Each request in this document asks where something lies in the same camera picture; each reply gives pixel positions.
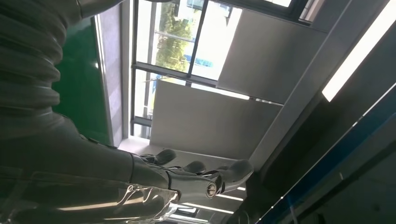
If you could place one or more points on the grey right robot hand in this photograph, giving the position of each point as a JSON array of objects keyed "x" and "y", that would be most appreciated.
[{"x": 77, "y": 154}]

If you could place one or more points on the blue ceiling beam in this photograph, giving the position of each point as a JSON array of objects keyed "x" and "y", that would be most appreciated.
[{"x": 334, "y": 157}]

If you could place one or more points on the window with dark frame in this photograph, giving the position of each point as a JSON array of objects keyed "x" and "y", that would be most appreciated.
[{"x": 173, "y": 46}]

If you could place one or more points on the green conveyor belt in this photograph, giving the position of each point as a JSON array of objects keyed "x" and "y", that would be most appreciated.
[{"x": 80, "y": 86}]

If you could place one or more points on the long ceiling light strip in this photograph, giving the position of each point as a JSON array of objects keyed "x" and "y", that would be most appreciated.
[{"x": 355, "y": 52}]

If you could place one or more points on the small ceiling light strip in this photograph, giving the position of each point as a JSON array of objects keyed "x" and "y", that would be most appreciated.
[
  {"x": 229, "y": 197},
  {"x": 207, "y": 208}
]

